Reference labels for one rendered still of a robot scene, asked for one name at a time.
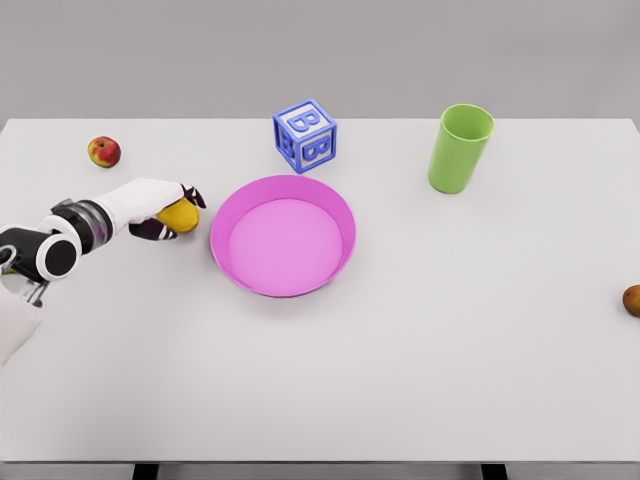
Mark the red apple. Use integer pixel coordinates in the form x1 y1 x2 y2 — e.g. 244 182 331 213
87 135 122 169

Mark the green cup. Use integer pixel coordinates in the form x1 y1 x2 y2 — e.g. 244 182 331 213
427 103 496 195

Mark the blue letter block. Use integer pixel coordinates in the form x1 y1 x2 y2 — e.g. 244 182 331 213
271 97 338 175

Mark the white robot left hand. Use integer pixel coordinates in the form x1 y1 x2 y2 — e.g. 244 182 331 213
121 177 208 244

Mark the pink plate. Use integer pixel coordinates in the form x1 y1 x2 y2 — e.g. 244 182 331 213
209 174 358 300

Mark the yellow lemon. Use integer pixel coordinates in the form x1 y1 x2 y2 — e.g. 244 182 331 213
155 197 201 235

